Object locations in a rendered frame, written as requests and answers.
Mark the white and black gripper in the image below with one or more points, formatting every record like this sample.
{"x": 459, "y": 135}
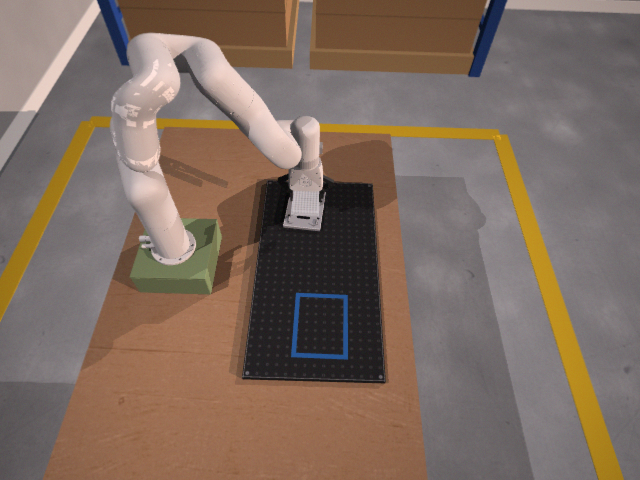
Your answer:
{"x": 306, "y": 180}

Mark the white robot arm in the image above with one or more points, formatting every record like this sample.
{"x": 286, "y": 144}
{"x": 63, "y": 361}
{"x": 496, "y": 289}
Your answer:
{"x": 156, "y": 60}

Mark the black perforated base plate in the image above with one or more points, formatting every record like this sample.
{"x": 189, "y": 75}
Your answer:
{"x": 339, "y": 259}

